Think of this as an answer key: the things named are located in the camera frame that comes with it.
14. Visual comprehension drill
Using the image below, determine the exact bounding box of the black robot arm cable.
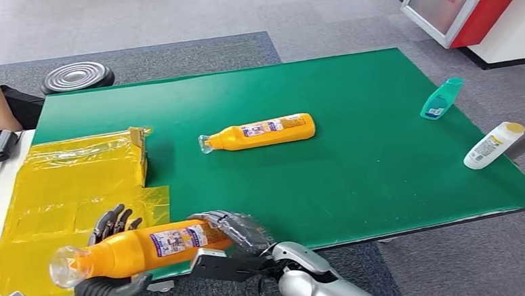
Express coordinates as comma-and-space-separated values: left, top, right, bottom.
256, 275, 282, 296

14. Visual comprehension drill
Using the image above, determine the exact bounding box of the person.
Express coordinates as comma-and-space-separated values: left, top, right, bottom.
0, 37, 47, 135

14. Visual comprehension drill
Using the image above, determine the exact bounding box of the teal plastic bottle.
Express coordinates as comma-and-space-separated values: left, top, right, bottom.
418, 77, 467, 122

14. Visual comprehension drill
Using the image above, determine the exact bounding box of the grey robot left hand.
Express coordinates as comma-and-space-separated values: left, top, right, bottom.
70, 202, 155, 296

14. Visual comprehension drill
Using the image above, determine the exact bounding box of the white cabinet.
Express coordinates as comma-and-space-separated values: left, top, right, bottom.
455, 0, 525, 72

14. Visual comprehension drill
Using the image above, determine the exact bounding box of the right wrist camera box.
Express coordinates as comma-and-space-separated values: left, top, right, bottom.
188, 245, 272, 286

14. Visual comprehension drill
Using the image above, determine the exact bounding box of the black stool with silver top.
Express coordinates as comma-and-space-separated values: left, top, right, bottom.
39, 60, 117, 96

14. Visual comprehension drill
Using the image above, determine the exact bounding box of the yellow plastic-wrapped box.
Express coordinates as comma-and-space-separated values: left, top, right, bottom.
0, 125, 176, 296

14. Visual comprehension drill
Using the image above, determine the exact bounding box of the white bottle with yellow cap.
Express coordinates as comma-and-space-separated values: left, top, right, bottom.
461, 121, 525, 171

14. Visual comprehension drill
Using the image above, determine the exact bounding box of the person's hand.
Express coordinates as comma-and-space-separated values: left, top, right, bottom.
0, 114, 24, 134

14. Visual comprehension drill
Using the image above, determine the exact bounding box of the white table foot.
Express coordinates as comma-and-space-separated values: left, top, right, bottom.
146, 280, 175, 294

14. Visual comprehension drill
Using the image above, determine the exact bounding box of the red-framed sign board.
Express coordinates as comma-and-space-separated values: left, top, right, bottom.
399, 0, 525, 52

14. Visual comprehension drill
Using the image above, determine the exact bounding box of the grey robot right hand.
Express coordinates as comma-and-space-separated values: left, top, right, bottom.
186, 207, 277, 262

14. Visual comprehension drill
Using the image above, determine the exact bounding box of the green table mat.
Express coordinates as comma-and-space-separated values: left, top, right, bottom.
29, 41, 525, 288

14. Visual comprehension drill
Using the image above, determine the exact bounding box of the orange bottle with clear cap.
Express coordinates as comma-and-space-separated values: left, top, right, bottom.
196, 112, 318, 155
46, 217, 235, 291

